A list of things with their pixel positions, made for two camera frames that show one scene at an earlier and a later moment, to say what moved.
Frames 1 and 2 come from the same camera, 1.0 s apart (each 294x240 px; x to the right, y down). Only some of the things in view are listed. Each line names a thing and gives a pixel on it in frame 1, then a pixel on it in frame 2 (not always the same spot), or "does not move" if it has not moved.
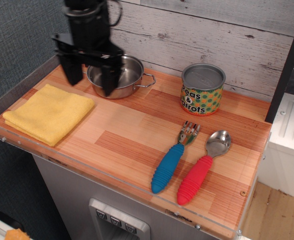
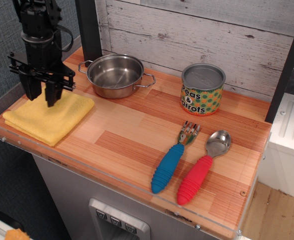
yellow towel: x=48 y=114 does not move
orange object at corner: x=16 y=234 does not move
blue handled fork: x=189 y=132 does not move
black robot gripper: x=89 y=40 → x=42 y=58
